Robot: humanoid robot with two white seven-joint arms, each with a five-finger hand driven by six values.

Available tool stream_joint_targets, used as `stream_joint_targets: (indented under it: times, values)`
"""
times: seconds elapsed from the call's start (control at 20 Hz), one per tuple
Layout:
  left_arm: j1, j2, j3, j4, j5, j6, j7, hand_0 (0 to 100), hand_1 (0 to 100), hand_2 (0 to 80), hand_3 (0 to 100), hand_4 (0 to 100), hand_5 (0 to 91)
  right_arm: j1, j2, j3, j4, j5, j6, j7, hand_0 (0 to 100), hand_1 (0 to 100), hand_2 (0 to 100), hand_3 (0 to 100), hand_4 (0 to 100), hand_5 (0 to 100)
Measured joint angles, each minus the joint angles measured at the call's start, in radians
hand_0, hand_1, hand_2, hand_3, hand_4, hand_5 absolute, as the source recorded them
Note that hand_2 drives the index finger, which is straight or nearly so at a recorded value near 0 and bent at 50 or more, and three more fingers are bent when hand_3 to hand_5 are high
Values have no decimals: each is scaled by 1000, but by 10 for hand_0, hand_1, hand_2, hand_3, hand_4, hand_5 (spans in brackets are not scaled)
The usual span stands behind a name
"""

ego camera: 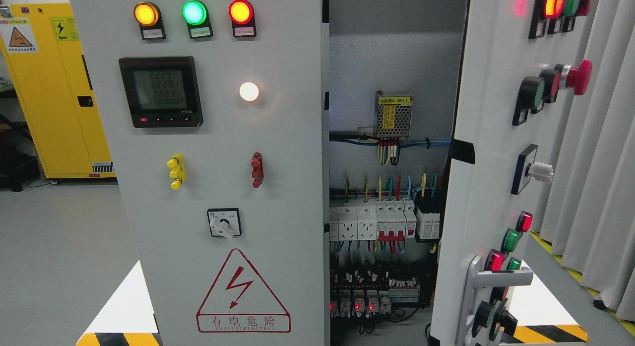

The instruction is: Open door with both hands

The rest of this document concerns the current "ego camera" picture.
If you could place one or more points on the yellow indicator light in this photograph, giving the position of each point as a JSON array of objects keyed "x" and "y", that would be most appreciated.
[{"x": 149, "y": 19}]

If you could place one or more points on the black white surge protector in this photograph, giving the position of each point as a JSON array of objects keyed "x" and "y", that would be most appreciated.
[{"x": 428, "y": 219}]

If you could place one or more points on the white breaker and socket row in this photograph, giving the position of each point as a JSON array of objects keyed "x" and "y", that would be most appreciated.
[{"x": 358, "y": 220}]

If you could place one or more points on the red mushroom emergency button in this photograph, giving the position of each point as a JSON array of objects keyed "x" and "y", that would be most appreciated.
[{"x": 575, "y": 77}]

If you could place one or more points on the rotary selector switch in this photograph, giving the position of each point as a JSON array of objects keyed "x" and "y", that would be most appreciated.
[{"x": 224, "y": 222}]

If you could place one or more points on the grey curtain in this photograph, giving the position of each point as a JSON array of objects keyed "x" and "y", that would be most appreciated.
[{"x": 590, "y": 212}]

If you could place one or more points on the metal mesh power supply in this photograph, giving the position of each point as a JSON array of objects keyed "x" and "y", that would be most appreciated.
[{"x": 393, "y": 115}]

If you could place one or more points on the red door terminal block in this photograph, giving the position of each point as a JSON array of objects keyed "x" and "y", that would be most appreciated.
[{"x": 257, "y": 170}]

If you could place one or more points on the black digital power meter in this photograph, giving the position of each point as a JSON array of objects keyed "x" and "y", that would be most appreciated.
[{"x": 162, "y": 92}]

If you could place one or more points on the relay and terminal row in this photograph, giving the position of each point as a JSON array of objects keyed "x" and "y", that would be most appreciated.
[{"x": 369, "y": 291}]

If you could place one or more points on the white indicator light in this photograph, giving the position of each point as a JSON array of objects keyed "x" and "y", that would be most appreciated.
[{"x": 249, "y": 91}]

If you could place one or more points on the red electric warning sticker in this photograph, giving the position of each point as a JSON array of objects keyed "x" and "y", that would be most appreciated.
[{"x": 240, "y": 301}]

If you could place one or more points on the red indicator light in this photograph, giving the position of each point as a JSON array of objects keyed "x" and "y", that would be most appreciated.
[{"x": 241, "y": 13}]

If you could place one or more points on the silver door handle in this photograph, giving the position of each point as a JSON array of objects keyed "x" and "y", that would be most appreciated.
[{"x": 476, "y": 312}]

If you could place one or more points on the green indicator light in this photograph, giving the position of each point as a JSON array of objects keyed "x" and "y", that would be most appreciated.
[{"x": 197, "y": 19}]

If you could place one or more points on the grey cabinet door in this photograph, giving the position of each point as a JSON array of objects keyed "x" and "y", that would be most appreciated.
[
  {"x": 508, "y": 110},
  {"x": 282, "y": 220}
]

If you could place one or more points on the yellow door terminal block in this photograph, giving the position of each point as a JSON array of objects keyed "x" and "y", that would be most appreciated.
[{"x": 177, "y": 172}]

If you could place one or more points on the yellow safety cabinet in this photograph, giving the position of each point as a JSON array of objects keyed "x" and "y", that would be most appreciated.
[{"x": 42, "y": 48}]

